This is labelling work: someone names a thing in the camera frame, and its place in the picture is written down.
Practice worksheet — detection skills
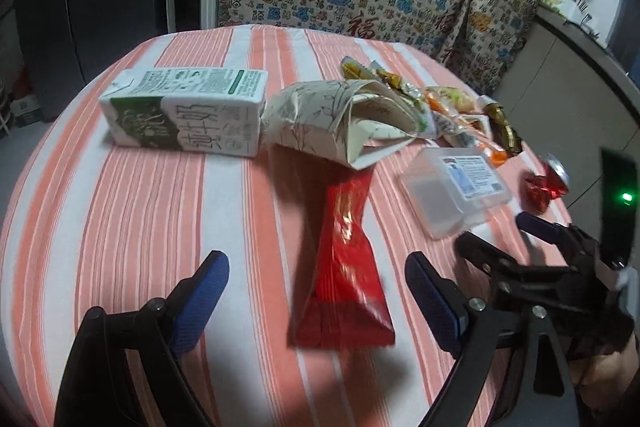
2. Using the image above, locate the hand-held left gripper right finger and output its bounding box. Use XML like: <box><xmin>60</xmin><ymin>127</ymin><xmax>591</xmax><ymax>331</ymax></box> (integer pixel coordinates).
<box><xmin>404</xmin><ymin>251</ymin><xmax>576</xmax><ymax>427</ymax></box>

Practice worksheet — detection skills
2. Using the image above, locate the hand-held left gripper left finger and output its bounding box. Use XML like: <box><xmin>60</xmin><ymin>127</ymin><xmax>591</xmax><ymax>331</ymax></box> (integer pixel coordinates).
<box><xmin>54</xmin><ymin>250</ymin><xmax>231</xmax><ymax>427</ymax></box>

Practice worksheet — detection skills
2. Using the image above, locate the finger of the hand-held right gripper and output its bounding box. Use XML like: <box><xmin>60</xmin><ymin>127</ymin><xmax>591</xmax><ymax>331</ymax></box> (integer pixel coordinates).
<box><xmin>454</xmin><ymin>231</ymin><xmax>566</xmax><ymax>308</ymax></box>
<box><xmin>516</xmin><ymin>212</ymin><xmax>601</xmax><ymax>268</ymax></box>

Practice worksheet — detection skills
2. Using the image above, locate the red snack packet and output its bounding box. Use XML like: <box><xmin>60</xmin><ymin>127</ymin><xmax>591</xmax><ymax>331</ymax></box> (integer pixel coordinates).
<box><xmin>287</xmin><ymin>169</ymin><xmax>397</xmax><ymax>350</ymax></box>

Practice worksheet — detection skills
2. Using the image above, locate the person's right hand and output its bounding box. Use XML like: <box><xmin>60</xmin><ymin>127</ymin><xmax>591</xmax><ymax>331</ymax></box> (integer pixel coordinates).
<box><xmin>569</xmin><ymin>341</ymin><xmax>640</xmax><ymax>418</ymax></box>

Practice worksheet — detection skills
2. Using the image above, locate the red foil wrapper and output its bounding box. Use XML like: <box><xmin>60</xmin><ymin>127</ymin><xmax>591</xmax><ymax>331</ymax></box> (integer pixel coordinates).
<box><xmin>524</xmin><ymin>153</ymin><xmax>572</xmax><ymax>212</ymax></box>

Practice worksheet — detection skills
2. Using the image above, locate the clear plastic box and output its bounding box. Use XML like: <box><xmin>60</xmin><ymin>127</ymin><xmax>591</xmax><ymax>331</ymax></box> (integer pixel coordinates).
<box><xmin>399</xmin><ymin>147</ymin><xmax>512</xmax><ymax>240</ymax></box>

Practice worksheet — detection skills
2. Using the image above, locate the orange clear snack wrapper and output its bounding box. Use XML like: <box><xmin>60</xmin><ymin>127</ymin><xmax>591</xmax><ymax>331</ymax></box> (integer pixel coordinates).
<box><xmin>425</xmin><ymin>94</ymin><xmax>508</xmax><ymax>168</ymax></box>

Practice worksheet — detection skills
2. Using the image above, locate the brown gold candy wrapper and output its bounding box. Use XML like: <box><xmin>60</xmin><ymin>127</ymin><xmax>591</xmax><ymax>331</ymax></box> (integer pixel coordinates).
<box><xmin>480</xmin><ymin>96</ymin><xmax>523</xmax><ymax>155</ymax></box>

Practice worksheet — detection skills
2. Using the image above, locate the kitchen counter cabinet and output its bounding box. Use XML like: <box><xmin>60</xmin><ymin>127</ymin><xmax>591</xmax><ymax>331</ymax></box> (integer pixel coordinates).
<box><xmin>495</xmin><ymin>7</ymin><xmax>640</xmax><ymax>218</ymax></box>

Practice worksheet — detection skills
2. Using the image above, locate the green white milk carton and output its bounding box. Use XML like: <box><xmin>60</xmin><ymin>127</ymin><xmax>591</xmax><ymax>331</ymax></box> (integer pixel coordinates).
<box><xmin>99</xmin><ymin>67</ymin><xmax>269</xmax><ymax>158</ymax></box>

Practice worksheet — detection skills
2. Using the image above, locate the small gold candy wrapper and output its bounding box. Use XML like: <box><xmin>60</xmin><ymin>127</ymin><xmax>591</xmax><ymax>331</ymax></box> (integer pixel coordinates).
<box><xmin>340</xmin><ymin>57</ymin><xmax>381</xmax><ymax>80</ymax></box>
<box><xmin>372</xmin><ymin>67</ymin><xmax>426</xmax><ymax>100</ymax></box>

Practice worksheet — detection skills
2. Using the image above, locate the beige patterned paper bag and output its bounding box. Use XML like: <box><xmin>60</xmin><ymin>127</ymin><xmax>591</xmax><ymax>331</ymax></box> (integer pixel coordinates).
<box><xmin>263</xmin><ymin>78</ymin><xmax>432</xmax><ymax>170</ymax></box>

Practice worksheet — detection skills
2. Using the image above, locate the cardboard box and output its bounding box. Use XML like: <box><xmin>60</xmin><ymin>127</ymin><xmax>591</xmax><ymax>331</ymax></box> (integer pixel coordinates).
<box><xmin>10</xmin><ymin>97</ymin><xmax>43</xmax><ymax>128</ymax></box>

